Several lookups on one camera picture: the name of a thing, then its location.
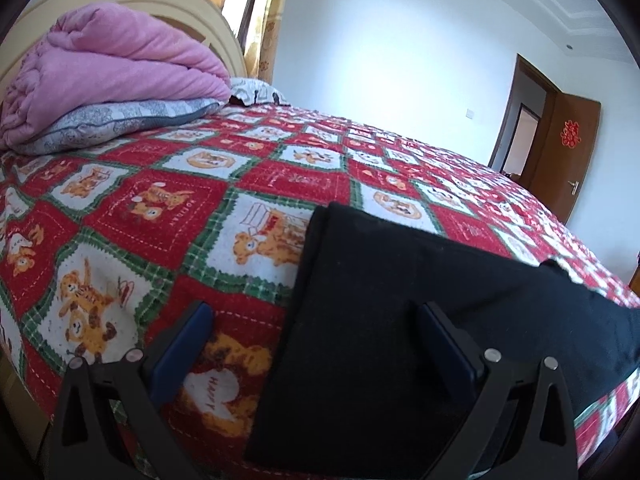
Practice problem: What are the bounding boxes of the black pants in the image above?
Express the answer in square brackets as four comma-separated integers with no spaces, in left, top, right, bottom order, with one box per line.
[244,201,640,476]

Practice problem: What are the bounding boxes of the red paper door decoration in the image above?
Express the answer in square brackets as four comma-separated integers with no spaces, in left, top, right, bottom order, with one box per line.
[559,119,581,148]

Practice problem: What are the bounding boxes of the cream wooden bed headboard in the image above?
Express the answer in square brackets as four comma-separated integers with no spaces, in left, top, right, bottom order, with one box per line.
[0,0,248,98]

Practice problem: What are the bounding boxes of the narrow yellow curtain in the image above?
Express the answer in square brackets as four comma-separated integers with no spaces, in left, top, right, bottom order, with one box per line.
[250,0,293,83]

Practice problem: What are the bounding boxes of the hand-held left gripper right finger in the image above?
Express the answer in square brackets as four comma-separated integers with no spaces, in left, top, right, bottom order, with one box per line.
[417,302,581,480]

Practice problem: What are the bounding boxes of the brown door frame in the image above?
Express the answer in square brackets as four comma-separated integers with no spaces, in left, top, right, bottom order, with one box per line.
[487,54,558,176]

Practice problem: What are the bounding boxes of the grey patterned pillow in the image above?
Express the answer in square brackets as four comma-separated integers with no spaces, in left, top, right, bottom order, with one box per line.
[10,99,226,157]

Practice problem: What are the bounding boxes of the red checked cartoon bedspread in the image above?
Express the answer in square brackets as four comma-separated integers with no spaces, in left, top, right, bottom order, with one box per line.
[0,105,640,480]

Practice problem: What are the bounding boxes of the pink folded blanket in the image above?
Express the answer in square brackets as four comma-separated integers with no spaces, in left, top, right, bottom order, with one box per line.
[0,2,232,151]

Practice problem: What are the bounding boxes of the window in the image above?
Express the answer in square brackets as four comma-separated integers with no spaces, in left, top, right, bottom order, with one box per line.
[239,0,271,53]

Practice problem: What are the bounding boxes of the white pillow with dark print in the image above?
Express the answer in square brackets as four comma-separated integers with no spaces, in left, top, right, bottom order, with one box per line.
[229,76,291,107]

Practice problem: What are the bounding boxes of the brown wooden door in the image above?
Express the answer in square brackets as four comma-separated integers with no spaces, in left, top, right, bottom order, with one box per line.
[520,91,602,226]

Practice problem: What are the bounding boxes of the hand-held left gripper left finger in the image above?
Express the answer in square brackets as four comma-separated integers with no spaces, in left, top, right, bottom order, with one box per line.
[37,301,215,480]

